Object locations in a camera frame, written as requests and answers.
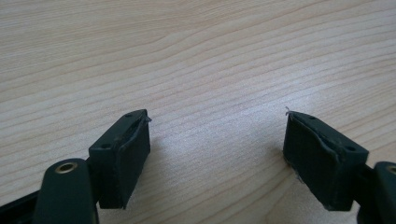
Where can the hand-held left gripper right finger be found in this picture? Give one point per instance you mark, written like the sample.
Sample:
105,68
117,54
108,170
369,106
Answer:
320,161

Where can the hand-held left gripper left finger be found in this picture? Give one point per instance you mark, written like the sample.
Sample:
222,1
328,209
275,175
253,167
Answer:
120,165

